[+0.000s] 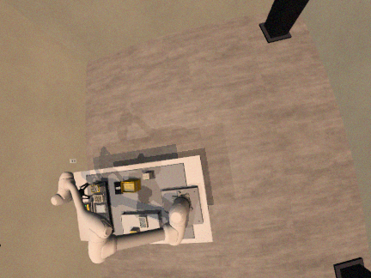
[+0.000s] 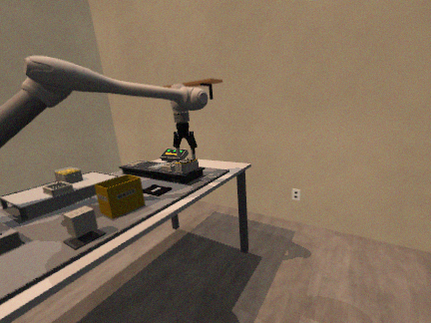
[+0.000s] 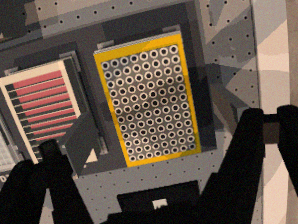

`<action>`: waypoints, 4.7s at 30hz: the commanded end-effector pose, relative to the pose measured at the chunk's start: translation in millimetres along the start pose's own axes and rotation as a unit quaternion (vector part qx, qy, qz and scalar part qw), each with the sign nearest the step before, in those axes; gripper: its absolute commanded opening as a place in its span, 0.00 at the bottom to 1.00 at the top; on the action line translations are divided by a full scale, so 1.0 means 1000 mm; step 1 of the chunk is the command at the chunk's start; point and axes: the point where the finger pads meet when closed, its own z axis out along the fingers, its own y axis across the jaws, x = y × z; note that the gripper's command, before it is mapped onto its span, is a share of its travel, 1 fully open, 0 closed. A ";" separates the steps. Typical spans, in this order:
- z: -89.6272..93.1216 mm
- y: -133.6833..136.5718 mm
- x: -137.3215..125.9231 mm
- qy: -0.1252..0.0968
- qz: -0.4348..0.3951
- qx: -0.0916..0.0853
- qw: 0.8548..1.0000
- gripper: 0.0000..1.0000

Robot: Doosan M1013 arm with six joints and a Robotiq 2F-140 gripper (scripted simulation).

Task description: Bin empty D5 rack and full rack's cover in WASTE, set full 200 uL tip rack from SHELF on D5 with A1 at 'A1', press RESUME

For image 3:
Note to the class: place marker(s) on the white well plate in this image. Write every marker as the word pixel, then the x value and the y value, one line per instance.
pixel 8 151

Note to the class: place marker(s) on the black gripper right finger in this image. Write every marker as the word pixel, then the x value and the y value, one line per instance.
pixel 229 196

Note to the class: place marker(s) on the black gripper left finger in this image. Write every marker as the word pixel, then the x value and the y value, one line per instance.
pixel 63 162

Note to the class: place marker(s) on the black rectangular pad with rg label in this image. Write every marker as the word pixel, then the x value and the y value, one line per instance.
pixel 151 199

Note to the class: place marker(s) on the red trough reservoir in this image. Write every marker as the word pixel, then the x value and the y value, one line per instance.
pixel 41 105

